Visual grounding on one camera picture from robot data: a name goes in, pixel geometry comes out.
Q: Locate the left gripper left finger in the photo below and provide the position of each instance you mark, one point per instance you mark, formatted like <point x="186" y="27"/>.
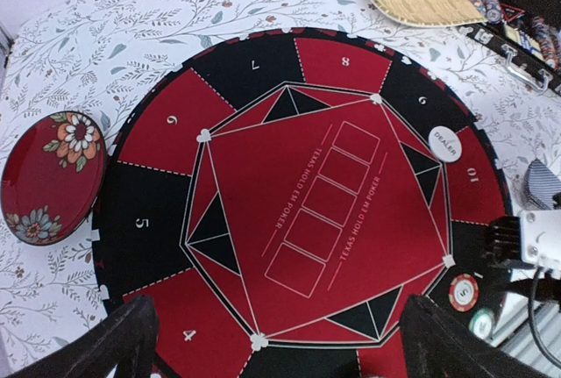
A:
<point x="124" y="344"/>

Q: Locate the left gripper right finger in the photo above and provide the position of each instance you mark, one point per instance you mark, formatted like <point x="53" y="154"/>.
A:
<point x="435" y="344"/>

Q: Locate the green poker chip stack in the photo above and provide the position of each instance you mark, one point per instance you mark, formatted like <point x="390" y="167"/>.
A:
<point x="482" y="323"/>

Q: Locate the red white poker chip stack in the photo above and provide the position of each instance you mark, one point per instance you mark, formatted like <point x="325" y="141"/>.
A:
<point x="463" y="292"/>

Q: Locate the white dealer button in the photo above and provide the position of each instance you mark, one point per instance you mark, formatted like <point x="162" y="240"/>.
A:
<point x="445" y="144"/>

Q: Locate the round red black poker mat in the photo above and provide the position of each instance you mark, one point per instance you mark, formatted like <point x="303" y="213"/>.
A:
<point x="278" y="200"/>

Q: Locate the blue Texas Hold'em card box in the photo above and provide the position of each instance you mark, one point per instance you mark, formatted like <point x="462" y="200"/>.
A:
<point x="522" y="39"/>

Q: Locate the red floral round dish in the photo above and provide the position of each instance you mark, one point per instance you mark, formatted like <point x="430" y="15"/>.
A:
<point x="52" y="177"/>

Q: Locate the right multicolour chip row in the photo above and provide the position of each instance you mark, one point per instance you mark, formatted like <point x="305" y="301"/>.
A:
<point x="544" y="38"/>

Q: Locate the red triangular all-in marker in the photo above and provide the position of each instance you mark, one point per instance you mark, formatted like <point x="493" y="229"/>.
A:
<point x="511" y="13"/>

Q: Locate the middle long chip row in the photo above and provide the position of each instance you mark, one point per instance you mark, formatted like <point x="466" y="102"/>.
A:
<point x="493" y="11"/>

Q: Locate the black poker set case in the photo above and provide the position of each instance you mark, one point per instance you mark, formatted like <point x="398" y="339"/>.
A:
<point x="521" y="18"/>

